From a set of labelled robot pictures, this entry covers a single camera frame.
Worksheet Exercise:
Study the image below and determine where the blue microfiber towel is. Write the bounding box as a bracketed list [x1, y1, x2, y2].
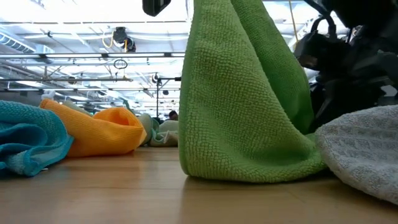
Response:
[0, 100, 75, 179]

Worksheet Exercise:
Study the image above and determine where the black ceiling cable reel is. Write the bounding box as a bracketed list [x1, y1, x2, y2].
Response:
[111, 26, 137, 53]

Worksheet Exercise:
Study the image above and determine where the orange microfiber towel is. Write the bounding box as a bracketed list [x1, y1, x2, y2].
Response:
[39, 98, 148, 158]

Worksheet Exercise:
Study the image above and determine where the black frame stand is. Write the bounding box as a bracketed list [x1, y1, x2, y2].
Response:
[156, 76, 182, 118]

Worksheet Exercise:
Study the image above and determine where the grey waffle microfiber towel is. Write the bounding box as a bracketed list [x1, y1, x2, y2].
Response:
[314, 105, 398, 206]

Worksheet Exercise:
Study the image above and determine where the yellow power cord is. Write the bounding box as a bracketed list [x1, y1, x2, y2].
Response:
[288, 0, 300, 43]

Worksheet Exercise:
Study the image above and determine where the bright green microfiber towel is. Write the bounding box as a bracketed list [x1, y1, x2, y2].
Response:
[178, 0, 328, 184]

